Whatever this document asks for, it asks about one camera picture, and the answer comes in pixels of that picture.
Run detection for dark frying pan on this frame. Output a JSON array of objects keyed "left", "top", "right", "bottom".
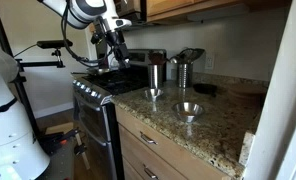
[{"left": 71, "top": 67, "right": 112, "bottom": 76}]

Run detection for brown wooden utensils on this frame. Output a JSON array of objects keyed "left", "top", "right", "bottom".
[{"left": 148, "top": 50, "right": 168, "bottom": 66}]

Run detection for large steel bowl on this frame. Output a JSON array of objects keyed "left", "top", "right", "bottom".
[{"left": 171, "top": 101, "right": 206, "bottom": 124}]

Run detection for black shallow dish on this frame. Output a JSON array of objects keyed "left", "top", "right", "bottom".
[{"left": 192, "top": 83, "right": 218, "bottom": 98}]

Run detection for metal drawer handle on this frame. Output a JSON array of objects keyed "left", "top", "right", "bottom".
[
  {"left": 140, "top": 131, "right": 158, "bottom": 146},
  {"left": 143, "top": 164, "right": 160, "bottom": 180}
]

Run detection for black bar clamp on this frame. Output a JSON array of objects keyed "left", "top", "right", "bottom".
[{"left": 72, "top": 129, "right": 91, "bottom": 171}]

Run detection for black orange clamp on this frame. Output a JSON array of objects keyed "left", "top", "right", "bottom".
[{"left": 39, "top": 129, "right": 80, "bottom": 155}]

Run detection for chickpeas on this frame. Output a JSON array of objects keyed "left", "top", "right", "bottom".
[{"left": 178, "top": 110, "right": 195, "bottom": 117}]

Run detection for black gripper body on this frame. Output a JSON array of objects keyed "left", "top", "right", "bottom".
[{"left": 105, "top": 29, "right": 131, "bottom": 63}]

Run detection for steel canister with brown utensils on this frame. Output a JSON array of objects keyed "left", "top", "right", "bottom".
[{"left": 147, "top": 63, "right": 165, "bottom": 89}]

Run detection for wooden base cabinet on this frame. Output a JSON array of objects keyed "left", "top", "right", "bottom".
[{"left": 114, "top": 105, "right": 230, "bottom": 180}]

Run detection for light wooden board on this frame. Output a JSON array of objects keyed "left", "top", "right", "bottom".
[{"left": 44, "top": 121, "right": 76, "bottom": 136}]

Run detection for wooden upper cabinet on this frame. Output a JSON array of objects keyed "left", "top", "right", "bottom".
[{"left": 144, "top": 0, "right": 292, "bottom": 24}]

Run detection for steel ladle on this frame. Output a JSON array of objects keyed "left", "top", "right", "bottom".
[{"left": 168, "top": 54, "right": 184, "bottom": 65}]

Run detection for black bar camera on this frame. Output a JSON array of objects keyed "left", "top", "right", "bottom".
[{"left": 36, "top": 39, "right": 74, "bottom": 50}]

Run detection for dark range hood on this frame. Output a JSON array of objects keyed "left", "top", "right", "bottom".
[{"left": 114, "top": 0, "right": 148, "bottom": 25}]

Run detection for steel canister with metal utensils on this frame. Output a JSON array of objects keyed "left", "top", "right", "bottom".
[{"left": 177, "top": 63, "right": 194, "bottom": 89}]

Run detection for white wall outlet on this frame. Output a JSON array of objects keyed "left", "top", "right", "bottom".
[{"left": 204, "top": 53, "right": 216, "bottom": 70}]

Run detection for black camera stand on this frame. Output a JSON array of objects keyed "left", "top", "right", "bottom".
[{"left": 0, "top": 0, "right": 66, "bottom": 141}]

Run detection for small steel bowl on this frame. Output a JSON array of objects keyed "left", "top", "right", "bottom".
[{"left": 143, "top": 88, "right": 165, "bottom": 102}]

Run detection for stainless steel stove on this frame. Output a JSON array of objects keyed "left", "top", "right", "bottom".
[{"left": 71, "top": 49, "right": 167, "bottom": 180}]

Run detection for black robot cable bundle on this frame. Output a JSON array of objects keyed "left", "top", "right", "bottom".
[{"left": 61, "top": 3, "right": 119, "bottom": 68}]

